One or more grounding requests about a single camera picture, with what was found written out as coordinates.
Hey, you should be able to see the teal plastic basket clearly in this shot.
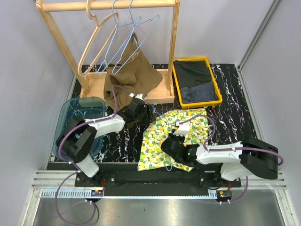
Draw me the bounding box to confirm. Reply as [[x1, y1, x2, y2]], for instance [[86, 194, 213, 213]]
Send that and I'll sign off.
[[52, 97, 106, 160]]

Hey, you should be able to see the yellow floral cloth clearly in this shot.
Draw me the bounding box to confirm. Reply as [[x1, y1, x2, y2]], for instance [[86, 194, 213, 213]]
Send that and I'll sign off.
[[137, 109, 208, 172]]

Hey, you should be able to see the yellow plastic tray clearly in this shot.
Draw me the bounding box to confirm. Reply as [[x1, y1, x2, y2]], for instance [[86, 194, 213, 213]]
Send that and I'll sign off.
[[173, 57, 222, 109]]

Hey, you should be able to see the black marbled mat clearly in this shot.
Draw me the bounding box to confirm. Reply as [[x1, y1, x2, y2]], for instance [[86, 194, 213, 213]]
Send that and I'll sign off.
[[48, 63, 265, 163]]

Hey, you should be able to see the wooden hanger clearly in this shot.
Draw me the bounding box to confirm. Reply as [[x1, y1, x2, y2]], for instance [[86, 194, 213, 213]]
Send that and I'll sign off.
[[77, 0, 120, 76]]

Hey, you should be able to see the black striped garment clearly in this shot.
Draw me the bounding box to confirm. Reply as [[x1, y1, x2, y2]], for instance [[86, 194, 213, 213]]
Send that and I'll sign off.
[[174, 60, 212, 88]]

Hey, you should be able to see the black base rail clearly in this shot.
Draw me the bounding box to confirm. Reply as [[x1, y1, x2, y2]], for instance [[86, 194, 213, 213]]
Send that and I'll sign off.
[[75, 163, 242, 198]]

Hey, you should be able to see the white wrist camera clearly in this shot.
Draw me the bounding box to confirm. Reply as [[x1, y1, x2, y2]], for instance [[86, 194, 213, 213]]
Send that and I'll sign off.
[[129, 93, 145, 102], [172, 121, 190, 136]]

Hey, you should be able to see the dark blue garment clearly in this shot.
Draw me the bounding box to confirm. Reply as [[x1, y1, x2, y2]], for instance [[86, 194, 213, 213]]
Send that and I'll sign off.
[[180, 81, 218, 104]]

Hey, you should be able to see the blue wire hanger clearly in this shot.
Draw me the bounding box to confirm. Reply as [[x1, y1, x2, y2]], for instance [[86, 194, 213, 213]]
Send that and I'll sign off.
[[138, 105, 173, 171], [97, 0, 137, 76], [112, 0, 160, 75]]

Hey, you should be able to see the wooden clothes rack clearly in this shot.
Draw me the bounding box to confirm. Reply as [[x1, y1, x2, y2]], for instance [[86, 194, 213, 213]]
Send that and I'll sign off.
[[35, 0, 180, 104]]

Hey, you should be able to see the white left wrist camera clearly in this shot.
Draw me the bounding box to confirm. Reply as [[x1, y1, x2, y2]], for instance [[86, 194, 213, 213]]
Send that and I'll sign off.
[[129, 93, 145, 102]]

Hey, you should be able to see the tan brown skirt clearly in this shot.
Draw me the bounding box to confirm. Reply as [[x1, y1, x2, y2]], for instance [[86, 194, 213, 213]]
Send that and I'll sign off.
[[103, 42, 163, 111]]

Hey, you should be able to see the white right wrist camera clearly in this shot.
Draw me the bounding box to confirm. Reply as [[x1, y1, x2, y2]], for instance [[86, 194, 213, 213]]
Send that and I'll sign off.
[[172, 121, 190, 136]]

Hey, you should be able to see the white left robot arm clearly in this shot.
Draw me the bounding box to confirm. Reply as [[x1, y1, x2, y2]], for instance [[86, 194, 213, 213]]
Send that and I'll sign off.
[[55, 97, 152, 186]]

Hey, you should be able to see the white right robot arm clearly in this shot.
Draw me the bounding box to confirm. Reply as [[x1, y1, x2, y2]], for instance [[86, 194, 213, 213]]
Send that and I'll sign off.
[[161, 134, 283, 187]]

